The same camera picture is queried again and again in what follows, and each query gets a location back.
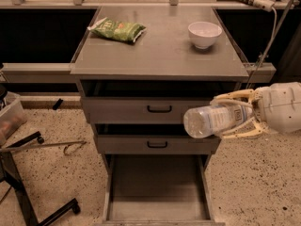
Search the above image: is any black top drawer handle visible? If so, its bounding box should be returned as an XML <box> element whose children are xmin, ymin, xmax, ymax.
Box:
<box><xmin>147</xmin><ymin>105</ymin><xmax>172</xmax><ymax>113</ymax></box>

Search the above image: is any black middle drawer handle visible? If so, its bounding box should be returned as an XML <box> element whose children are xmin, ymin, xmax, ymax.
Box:
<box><xmin>147</xmin><ymin>141</ymin><xmax>168</xmax><ymax>149</ymax></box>

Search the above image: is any small black floor object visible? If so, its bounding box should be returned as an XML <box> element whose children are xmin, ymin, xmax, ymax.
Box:
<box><xmin>53</xmin><ymin>98</ymin><xmax>63</xmax><ymax>110</ymax></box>

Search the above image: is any white ceramic bowl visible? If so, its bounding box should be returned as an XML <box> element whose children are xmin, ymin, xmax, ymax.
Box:
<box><xmin>188</xmin><ymin>22</ymin><xmax>222</xmax><ymax>49</ymax></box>

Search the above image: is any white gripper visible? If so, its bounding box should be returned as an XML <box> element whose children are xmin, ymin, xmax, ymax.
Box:
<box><xmin>210</xmin><ymin>82</ymin><xmax>301</xmax><ymax>139</ymax></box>

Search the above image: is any clear plastic bottle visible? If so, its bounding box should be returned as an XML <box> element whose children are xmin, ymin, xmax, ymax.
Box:
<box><xmin>183</xmin><ymin>105</ymin><xmax>253</xmax><ymax>138</ymax></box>

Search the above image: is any black rolling stand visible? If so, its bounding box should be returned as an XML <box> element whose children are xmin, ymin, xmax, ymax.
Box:
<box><xmin>0</xmin><ymin>131</ymin><xmax>81</xmax><ymax>226</ymax></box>

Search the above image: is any metal hook rod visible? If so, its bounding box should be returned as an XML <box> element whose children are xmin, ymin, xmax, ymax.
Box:
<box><xmin>0</xmin><ymin>140</ymin><xmax>87</xmax><ymax>153</ymax></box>

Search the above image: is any black drawer handle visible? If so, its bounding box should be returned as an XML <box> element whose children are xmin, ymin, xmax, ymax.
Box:
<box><xmin>147</xmin><ymin>141</ymin><xmax>168</xmax><ymax>149</ymax></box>
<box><xmin>147</xmin><ymin>105</ymin><xmax>172</xmax><ymax>113</ymax></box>

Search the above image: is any bottom grey drawer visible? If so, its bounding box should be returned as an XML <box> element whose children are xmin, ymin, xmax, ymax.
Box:
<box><xmin>102</xmin><ymin>154</ymin><xmax>226</xmax><ymax>226</ymax></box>

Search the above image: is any clear plastic storage bin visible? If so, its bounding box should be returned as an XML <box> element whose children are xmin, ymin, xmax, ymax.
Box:
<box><xmin>0</xmin><ymin>92</ymin><xmax>27</xmax><ymax>145</ymax></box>

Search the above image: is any middle grey drawer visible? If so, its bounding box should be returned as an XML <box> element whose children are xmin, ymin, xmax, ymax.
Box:
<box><xmin>93</xmin><ymin>124</ymin><xmax>221</xmax><ymax>154</ymax></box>

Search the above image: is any dark cabinet at right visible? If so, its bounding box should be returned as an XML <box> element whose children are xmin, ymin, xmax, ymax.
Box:
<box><xmin>273</xmin><ymin>24</ymin><xmax>301</xmax><ymax>83</ymax></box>

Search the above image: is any green chip bag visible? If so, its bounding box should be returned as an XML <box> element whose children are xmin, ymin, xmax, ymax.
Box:
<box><xmin>87</xmin><ymin>17</ymin><xmax>146</xmax><ymax>43</ymax></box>

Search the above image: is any grey drawer cabinet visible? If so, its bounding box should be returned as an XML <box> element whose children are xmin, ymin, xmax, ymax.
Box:
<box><xmin>69</xmin><ymin>5</ymin><xmax>250</xmax><ymax>226</ymax></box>

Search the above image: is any top grey drawer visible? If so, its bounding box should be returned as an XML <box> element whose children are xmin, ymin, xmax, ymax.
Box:
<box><xmin>80</xmin><ymin>79</ymin><xmax>236</xmax><ymax>124</ymax></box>

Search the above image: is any white power cable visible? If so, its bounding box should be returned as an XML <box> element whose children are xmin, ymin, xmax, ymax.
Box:
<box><xmin>246</xmin><ymin>7</ymin><xmax>279</xmax><ymax>89</ymax></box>

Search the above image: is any grey drawer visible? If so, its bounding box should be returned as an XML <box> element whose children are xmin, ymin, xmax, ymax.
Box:
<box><xmin>102</xmin><ymin>154</ymin><xmax>226</xmax><ymax>226</ymax></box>
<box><xmin>80</xmin><ymin>79</ymin><xmax>236</xmax><ymax>124</ymax></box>
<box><xmin>93</xmin><ymin>124</ymin><xmax>221</xmax><ymax>154</ymax></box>

